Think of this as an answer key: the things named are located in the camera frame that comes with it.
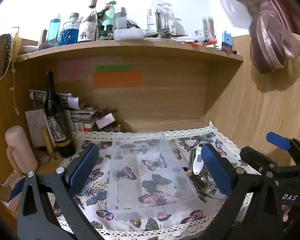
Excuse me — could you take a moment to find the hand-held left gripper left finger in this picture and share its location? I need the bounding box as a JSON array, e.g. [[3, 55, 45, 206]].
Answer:
[[17, 143, 105, 240]]

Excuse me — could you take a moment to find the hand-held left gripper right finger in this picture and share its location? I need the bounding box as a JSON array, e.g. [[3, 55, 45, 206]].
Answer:
[[197, 143, 284, 240]]

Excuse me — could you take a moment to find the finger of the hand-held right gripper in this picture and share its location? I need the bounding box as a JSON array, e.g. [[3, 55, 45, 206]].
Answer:
[[266, 132, 300, 156], [240, 146, 294, 178]]

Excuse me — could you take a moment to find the white handheld beauty device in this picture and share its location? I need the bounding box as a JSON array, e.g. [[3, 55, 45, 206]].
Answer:
[[192, 148, 203, 176]]

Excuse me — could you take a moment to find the silver metal cylinder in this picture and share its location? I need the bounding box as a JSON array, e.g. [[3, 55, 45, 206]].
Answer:
[[188, 149, 196, 170]]

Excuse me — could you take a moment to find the clear plastic box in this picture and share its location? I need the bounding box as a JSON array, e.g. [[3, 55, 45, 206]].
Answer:
[[109, 131, 198, 221]]

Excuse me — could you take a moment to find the butterfly print lace cloth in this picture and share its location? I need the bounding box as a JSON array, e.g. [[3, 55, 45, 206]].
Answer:
[[51, 121, 243, 240]]

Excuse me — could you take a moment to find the fruit print box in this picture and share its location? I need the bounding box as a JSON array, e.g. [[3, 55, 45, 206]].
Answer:
[[72, 121, 93, 133]]

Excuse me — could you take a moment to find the yellow tube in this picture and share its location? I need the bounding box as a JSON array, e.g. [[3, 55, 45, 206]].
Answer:
[[41, 129, 54, 154]]

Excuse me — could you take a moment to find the pile of coins and caps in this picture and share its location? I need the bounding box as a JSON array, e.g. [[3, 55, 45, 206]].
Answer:
[[94, 108, 122, 133]]

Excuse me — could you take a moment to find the white folded card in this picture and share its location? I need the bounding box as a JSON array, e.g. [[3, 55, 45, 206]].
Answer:
[[95, 114, 115, 128]]

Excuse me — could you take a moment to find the dark wine bottle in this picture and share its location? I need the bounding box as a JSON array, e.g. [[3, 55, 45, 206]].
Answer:
[[44, 71, 76, 158]]

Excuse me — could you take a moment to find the stack of papers and booklets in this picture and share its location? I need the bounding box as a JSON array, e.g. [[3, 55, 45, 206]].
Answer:
[[28, 89, 98, 123]]

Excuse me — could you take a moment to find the white handwritten note paper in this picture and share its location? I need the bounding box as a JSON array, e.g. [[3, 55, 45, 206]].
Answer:
[[25, 109, 51, 148]]

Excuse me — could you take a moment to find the beige rounded plastic object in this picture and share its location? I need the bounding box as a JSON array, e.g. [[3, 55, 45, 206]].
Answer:
[[4, 125, 38, 177]]

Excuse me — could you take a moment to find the orange sticky note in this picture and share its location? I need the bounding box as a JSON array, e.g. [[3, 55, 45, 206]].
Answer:
[[92, 70, 143, 88]]

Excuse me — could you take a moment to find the pink sticky note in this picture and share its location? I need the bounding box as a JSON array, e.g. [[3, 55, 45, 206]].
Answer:
[[56, 60, 87, 82]]

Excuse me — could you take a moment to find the green sticky note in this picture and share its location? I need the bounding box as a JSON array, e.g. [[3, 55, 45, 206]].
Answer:
[[95, 65, 131, 72]]

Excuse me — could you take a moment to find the pink striped curtain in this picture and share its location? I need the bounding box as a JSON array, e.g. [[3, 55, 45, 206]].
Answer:
[[210, 0, 300, 74]]

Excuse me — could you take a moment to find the blue plastic block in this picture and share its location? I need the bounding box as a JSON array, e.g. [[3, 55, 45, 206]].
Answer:
[[221, 31, 234, 51]]

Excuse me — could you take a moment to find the wooden shelf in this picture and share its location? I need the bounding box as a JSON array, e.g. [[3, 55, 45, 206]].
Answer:
[[15, 37, 244, 63]]

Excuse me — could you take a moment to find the tall glass jar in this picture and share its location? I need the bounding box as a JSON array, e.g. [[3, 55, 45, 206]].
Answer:
[[202, 17, 216, 38]]

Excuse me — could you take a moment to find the glass bottle with blue net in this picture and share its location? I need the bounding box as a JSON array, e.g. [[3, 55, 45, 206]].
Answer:
[[60, 12, 80, 46]]

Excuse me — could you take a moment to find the black lace ribbon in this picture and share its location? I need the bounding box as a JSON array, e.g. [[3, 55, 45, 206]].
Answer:
[[2, 33, 13, 76]]

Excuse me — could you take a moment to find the clear bottle with white label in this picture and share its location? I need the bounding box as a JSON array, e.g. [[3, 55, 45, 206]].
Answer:
[[77, 0, 99, 43]]

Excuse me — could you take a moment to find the white plastic case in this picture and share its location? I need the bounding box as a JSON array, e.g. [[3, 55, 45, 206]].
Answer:
[[113, 28, 144, 41]]

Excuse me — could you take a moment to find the tall teal bottle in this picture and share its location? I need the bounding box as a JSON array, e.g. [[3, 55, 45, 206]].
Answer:
[[47, 13, 62, 43]]

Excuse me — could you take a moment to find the green spray bottle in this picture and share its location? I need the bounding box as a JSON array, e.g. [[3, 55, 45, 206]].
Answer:
[[97, 1, 116, 38]]

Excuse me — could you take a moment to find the clear bottle with silver cap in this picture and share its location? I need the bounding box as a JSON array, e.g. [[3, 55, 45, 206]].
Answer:
[[115, 7, 128, 30]]

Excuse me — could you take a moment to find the clear acrylic organizer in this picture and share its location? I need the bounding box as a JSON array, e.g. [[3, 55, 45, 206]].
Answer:
[[147, 1, 177, 34]]

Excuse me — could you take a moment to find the beige cord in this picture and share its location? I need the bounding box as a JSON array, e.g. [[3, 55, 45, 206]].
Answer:
[[10, 27, 21, 116]]

